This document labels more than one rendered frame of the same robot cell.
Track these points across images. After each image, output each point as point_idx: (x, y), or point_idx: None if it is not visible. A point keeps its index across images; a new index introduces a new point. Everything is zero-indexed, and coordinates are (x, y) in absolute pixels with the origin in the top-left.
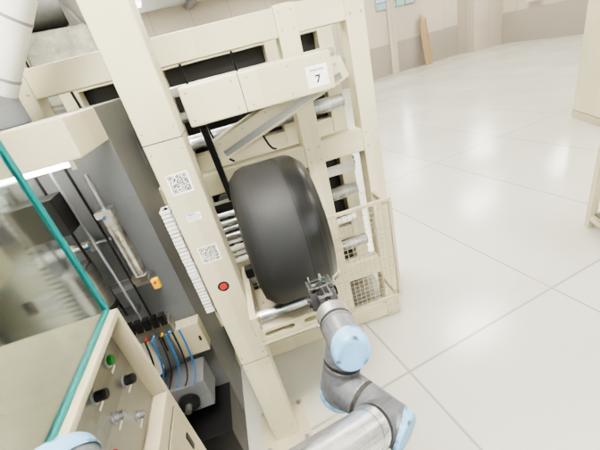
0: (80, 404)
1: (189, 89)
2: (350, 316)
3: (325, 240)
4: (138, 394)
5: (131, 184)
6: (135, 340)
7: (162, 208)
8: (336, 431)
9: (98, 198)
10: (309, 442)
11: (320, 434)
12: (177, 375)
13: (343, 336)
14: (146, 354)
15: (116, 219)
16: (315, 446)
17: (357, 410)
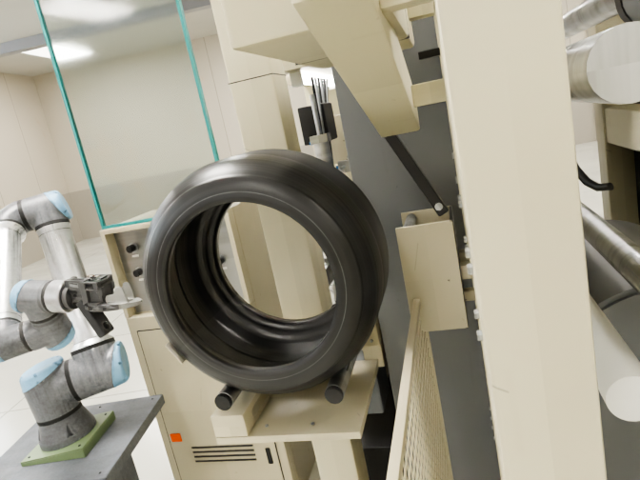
0: (148, 224)
1: None
2: (34, 289)
3: (144, 279)
4: (230, 280)
5: (341, 119)
6: (231, 243)
7: None
8: (1, 287)
9: (314, 122)
10: (6, 272)
11: (6, 280)
12: (362, 356)
13: (23, 280)
14: (334, 299)
15: (318, 150)
16: (0, 273)
17: (9, 310)
